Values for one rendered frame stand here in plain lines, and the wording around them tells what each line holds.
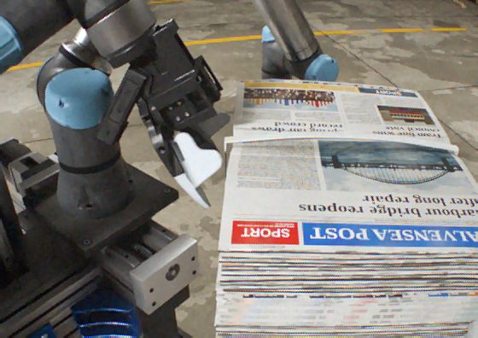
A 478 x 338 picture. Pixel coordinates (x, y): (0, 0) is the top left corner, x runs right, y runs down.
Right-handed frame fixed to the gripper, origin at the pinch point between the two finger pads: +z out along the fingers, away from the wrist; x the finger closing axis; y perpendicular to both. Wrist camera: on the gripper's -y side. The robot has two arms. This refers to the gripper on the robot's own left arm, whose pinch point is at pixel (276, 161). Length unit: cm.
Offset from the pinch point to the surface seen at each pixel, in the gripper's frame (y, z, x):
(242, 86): 20.8, 12.9, -5.7
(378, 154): 20.4, 29.6, 11.0
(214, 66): -85, -265, -42
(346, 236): 20.8, 44.4, 5.4
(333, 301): 13.6, 45.9, 5.0
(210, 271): -85, -53, -21
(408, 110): 20.5, 17.4, 17.8
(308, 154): 20.4, 29.9, 2.7
